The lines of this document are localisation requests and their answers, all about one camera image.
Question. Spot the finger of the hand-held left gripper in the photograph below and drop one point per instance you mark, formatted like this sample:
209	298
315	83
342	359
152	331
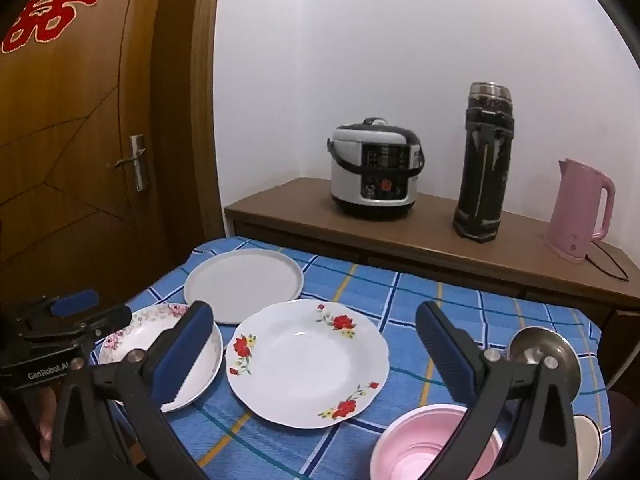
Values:
75	303
112	317

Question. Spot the brown wooden cabinet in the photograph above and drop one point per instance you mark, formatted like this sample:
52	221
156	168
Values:
300	210

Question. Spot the blue checked cloth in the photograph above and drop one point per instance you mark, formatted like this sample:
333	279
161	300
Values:
425	285

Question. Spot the pink plastic bowl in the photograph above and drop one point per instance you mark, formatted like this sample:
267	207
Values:
415	440

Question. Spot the pink electric kettle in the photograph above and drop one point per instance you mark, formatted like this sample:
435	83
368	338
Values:
575	210

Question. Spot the red floral white plate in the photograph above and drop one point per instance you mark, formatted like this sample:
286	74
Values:
300	365

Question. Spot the white enamel bowl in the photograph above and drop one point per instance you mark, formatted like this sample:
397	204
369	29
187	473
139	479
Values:
587	445

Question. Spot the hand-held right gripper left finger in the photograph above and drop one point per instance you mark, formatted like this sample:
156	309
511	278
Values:
184	356

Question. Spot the red paper door decoration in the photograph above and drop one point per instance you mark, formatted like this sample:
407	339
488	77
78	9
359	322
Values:
45	15

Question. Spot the brown wooden door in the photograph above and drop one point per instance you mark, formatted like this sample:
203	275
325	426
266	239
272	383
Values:
75	160

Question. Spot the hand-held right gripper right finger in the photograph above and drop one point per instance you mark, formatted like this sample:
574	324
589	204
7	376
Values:
446	355

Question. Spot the white and black rice cooker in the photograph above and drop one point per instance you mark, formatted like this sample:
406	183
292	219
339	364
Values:
360	180

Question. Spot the stainless steel bowl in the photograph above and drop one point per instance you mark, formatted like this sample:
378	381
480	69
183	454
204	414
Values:
535	345

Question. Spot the person's left hand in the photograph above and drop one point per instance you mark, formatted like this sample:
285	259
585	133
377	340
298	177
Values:
47	412

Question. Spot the grey plate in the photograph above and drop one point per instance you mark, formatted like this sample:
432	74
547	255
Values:
240	280

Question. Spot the black thermos flask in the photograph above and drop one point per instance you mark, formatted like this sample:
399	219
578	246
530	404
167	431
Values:
482	185

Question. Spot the pink floral plate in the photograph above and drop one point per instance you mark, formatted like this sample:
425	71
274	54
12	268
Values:
140	335

